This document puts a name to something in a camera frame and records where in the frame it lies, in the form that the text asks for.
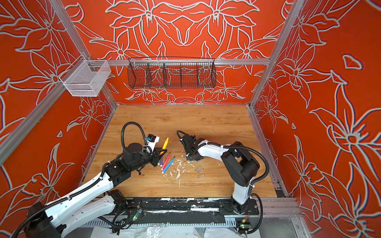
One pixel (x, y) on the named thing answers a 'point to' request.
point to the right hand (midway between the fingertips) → (190, 156)
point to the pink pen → (166, 161)
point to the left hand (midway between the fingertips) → (165, 148)
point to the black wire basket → (171, 73)
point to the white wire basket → (86, 78)
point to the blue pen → (169, 165)
